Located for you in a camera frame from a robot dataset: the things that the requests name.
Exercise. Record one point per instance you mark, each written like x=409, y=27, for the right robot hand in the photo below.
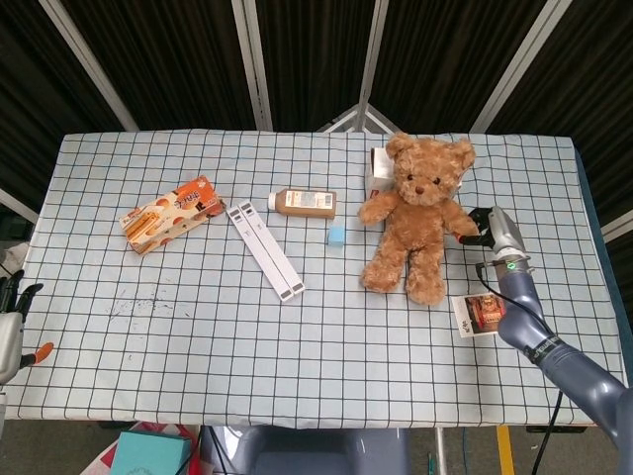
x=502, y=232

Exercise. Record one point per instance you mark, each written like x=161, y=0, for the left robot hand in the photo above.
x=10, y=341

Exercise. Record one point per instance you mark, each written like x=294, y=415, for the brown teddy bear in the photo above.
x=415, y=232

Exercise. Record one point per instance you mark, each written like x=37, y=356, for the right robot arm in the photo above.
x=544, y=346

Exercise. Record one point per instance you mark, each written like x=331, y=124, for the white photo card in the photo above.
x=465, y=316

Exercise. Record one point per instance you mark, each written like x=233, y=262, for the white cardboard box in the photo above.
x=378, y=168

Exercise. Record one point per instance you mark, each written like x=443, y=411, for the light blue cube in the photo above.
x=336, y=236

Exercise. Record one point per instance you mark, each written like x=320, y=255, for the teal box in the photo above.
x=148, y=452

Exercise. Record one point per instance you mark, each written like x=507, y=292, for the orange biscuit box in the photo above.
x=163, y=218

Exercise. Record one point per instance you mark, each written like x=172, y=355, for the brown drink bottle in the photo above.
x=306, y=204

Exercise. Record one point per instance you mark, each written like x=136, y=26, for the white table leg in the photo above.
x=441, y=452

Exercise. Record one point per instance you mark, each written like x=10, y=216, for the white folded stand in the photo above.
x=264, y=250

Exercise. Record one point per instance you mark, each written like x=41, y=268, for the blue checked tablecloth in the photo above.
x=297, y=356

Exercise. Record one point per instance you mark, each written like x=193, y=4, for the grey robot torso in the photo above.
x=321, y=450

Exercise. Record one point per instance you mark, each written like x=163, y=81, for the dark pleated curtain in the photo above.
x=183, y=59

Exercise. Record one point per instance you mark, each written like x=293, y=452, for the white metal frame rail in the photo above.
x=17, y=204
x=618, y=225

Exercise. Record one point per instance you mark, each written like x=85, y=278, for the white metal frame pole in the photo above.
x=373, y=49
x=89, y=69
x=514, y=66
x=252, y=64

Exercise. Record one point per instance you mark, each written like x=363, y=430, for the white triangular frame brace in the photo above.
x=346, y=119

